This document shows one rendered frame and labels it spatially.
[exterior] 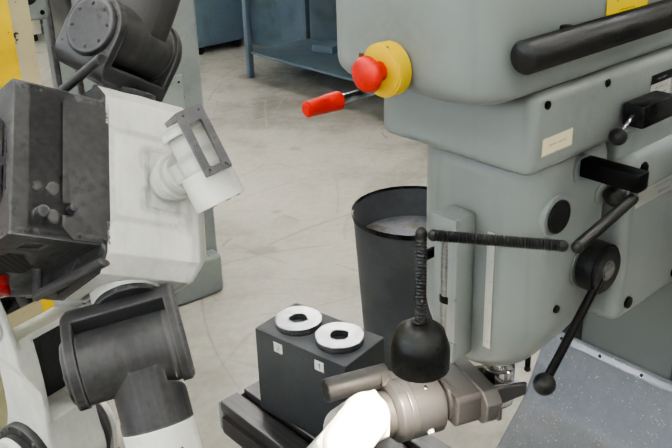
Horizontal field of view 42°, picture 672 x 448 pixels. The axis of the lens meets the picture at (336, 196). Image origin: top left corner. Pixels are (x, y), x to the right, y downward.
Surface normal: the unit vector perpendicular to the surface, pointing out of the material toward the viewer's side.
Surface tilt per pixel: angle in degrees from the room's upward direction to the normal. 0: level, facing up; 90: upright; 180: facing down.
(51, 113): 59
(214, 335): 0
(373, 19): 90
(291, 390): 90
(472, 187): 90
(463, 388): 1
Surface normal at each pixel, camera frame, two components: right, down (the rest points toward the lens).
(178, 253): 0.68, -0.30
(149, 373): 0.18, -0.12
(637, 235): 0.67, 0.28
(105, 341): 0.00, -0.63
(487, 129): -0.74, 0.29
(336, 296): -0.03, -0.92
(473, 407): 0.39, 0.36
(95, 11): -0.42, -0.13
